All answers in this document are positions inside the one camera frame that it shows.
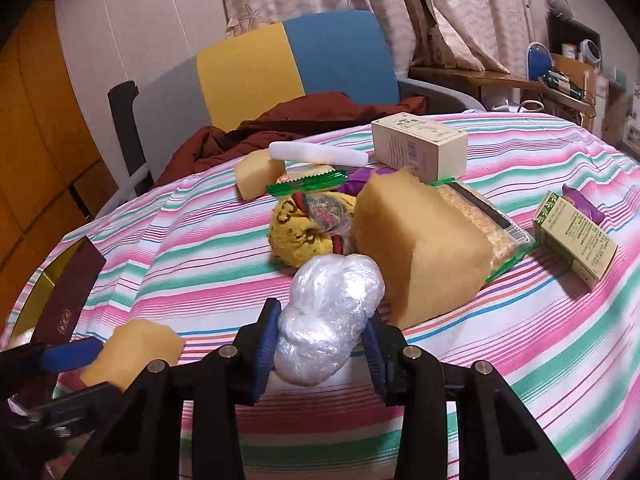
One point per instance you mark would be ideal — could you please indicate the clear cracker packet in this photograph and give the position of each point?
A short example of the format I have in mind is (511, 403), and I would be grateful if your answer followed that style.
(482, 215)

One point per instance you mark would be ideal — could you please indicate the red green patterned cloth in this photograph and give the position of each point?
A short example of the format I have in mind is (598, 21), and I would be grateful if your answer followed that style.
(325, 210)

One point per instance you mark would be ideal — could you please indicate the plain cream carton box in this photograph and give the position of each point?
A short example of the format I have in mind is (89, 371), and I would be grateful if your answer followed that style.
(420, 147)

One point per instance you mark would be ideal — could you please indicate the red-brown jacket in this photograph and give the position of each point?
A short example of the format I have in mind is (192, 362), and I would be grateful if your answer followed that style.
(310, 117)

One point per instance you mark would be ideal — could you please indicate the yellow knitted toy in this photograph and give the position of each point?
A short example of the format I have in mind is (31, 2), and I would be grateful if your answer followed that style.
(295, 232)

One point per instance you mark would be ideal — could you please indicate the large yellow sponge block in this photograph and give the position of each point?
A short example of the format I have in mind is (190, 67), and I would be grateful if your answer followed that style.
(420, 250)

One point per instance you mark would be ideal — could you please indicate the yellow sponge piece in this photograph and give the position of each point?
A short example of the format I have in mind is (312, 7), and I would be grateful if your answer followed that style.
(135, 350)

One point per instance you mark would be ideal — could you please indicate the wooden desk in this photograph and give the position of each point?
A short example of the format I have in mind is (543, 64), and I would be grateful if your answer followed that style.
(475, 77)

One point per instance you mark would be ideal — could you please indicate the black shelf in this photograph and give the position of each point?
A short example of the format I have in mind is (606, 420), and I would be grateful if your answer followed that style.
(565, 30)

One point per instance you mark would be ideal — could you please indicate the white round fan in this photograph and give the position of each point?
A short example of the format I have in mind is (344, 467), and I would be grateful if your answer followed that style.
(591, 51)

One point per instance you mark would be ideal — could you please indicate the clear plastic bag bundle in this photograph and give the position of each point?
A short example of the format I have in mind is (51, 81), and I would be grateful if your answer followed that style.
(325, 310)

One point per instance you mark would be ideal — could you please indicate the yellow box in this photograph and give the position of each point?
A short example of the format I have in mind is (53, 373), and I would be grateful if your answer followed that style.
(37, 292)

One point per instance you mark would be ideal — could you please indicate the orange wooden wardrobe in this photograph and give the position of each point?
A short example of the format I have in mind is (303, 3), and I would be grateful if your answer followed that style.
(35, 135)

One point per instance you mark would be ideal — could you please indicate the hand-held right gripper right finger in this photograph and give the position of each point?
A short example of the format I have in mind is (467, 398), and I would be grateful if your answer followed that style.
(372, 355)

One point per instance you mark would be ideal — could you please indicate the purple snack packet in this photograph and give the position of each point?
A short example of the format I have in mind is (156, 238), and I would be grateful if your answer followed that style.
(582, 202)
(357, 180)

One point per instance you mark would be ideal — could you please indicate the green and cream carton box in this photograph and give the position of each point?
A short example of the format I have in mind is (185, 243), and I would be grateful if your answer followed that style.
(580, 240)

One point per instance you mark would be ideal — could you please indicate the grey yellow blue chair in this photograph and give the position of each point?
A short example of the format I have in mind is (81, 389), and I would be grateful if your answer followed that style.
(325, 55)

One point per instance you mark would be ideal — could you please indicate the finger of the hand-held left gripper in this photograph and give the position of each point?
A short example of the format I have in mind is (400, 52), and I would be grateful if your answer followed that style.
(75, 402)
(70, 354)

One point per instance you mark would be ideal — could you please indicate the patterned curtain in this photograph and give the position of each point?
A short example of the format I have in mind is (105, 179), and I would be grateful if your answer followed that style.
(400, 0)

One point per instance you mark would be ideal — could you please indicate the cardboard box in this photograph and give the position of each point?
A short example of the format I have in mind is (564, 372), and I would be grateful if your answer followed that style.
(612, 105)

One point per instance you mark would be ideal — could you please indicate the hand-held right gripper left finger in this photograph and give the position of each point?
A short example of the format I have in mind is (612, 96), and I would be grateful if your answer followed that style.
(262, 355)

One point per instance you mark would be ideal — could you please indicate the green snack packet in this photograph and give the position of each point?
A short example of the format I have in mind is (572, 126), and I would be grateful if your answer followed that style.
(310, 180)

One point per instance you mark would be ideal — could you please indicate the white foam bar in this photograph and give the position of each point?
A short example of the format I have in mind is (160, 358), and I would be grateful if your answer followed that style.
(320, 152)

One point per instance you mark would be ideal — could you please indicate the small yellow sponge block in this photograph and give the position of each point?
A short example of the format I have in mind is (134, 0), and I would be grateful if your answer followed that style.
(255, 172)

